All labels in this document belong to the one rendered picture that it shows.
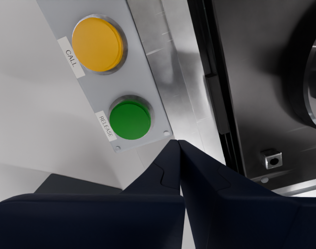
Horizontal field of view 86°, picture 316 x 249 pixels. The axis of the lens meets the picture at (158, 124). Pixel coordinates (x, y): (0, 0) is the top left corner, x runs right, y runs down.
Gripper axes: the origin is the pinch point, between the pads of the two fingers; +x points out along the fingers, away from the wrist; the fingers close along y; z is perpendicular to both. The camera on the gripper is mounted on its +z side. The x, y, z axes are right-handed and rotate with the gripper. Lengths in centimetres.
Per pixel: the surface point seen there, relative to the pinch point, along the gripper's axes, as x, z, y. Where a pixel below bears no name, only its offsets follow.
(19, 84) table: 21.0, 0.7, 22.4
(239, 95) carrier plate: 10.1, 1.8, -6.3
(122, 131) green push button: 9.9, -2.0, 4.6
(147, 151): 21.2, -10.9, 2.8
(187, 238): 21.5, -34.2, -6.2
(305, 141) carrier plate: 10.2, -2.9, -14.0
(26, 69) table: 21.0, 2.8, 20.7
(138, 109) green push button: 9.8, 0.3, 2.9
